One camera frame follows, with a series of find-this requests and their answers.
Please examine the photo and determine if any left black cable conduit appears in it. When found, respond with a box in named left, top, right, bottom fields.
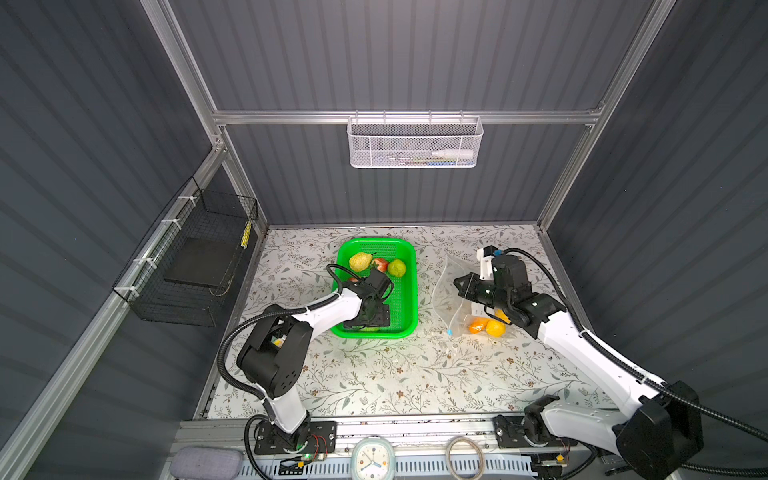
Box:
left=217, top=262, right=361, bottom=480

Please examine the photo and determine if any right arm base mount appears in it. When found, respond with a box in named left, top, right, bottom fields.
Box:
left=492, top=413, right=578, bottom=450

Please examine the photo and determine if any pale yellow pear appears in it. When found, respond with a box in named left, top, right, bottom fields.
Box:
left=348, top=252, right=373, bottom=273

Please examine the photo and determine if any white analog clock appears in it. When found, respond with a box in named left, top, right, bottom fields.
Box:
left=350, top=436, right=397, bottom=480

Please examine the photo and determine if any black wire basket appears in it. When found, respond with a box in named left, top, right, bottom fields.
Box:
left=113, top=181, right=259, bottom=328

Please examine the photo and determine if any right black cable conduit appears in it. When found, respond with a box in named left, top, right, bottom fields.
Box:
left=502, top=247, right=768, bottom=475

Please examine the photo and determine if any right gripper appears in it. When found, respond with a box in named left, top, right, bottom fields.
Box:
left=453, top=271, right=509, bottom=312

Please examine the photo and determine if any clear zip top bag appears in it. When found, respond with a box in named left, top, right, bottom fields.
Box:
left=432, top=256, right=481, bottom=337

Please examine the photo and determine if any green plastic basket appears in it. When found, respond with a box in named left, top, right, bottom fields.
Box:
left=331, top=237, right=419, bottom=340

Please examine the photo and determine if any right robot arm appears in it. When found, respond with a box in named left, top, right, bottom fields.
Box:
left=449, top=246, right=704, bottom=479

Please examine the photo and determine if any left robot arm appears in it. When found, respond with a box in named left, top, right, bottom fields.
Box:
left=235, top=264, right=394, bottom=436

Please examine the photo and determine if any black cable conduit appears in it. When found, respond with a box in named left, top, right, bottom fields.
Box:
left=502, top=247, right=768, bottom=475
left=217, top=262, right=361, bottom=480

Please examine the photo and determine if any coiled beige cable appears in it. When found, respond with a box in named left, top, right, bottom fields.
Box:
left=443, top=435, right=486, bottom=480

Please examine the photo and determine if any light green fruit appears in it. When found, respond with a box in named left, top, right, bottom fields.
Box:
left=387, top=259, right=407, bottom=278

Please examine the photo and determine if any orange carrot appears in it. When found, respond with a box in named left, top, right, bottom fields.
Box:
left=468, top=317, right=489, bottom=334

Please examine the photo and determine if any grey cloth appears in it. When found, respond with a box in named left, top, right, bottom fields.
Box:
left=169, top=446, right=243, bottom=480

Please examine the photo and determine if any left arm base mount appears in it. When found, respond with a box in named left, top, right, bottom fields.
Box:
left=252, top=420, right=338, bottom=455

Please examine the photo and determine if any white wire mesh basket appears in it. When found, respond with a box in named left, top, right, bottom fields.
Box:
left=346, top=115, right=484, bottom=169

